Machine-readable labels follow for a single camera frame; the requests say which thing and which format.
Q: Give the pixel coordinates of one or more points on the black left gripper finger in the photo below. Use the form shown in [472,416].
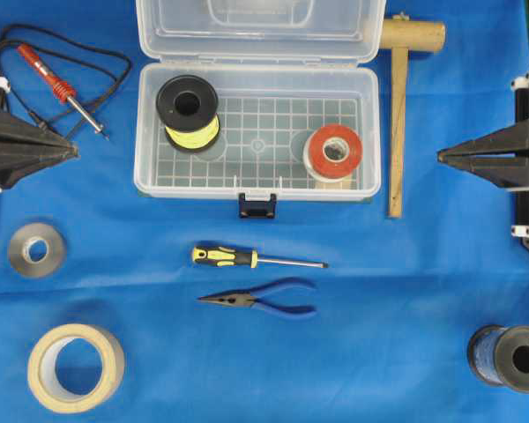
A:
[17,131]
[16,166]

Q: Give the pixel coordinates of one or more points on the red solder wire spool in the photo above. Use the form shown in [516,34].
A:
[332,153]

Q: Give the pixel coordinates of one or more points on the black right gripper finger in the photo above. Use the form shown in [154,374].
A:
[504,172]
[507,140]

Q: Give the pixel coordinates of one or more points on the red handled soldering iron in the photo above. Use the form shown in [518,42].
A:
[61,89]

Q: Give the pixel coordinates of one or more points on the beige masking tape roll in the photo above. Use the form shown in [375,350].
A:
[75,367]

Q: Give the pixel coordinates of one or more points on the wooden mallet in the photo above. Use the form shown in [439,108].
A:
[400,36]

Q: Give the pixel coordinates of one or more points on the dark blue box latch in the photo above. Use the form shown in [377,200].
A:
[257,209]

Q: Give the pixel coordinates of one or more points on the grey tape roll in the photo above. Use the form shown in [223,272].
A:
[36,250]

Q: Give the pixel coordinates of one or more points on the yellow black screwdriver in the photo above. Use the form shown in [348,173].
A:
[223,257]

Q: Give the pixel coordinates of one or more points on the clear plastic tool box base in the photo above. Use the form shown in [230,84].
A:
[266,115]

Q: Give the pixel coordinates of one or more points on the clear plastic tool box lid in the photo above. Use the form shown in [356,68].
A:
[343,33]

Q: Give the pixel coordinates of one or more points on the blue table cloth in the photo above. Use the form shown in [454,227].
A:
[378,336]

